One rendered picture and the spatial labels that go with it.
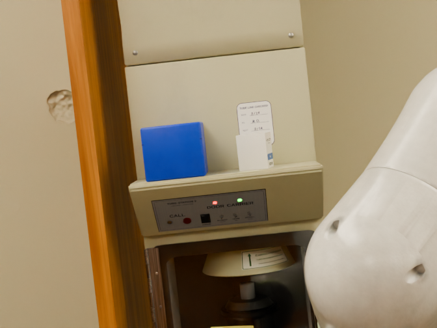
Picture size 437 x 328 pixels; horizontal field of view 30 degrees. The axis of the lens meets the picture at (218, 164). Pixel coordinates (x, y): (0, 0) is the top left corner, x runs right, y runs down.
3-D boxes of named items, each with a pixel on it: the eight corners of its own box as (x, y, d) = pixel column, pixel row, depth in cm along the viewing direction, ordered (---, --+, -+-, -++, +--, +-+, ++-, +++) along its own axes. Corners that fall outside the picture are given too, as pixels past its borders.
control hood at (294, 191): (142, 235, 146) (135, 179, 145) (323, 216, 145) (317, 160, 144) (133, 245, 134) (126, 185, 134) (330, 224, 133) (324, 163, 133)
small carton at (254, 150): (245, 168, 142) (241, 134, 141) (274, 166, 140) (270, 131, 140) (239, 171, 137) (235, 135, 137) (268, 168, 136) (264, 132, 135)
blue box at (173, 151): (152, 177, 144) (146, 127, 144) (208, 172, 144) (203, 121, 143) (145, 182, 134) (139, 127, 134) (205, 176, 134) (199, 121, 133)
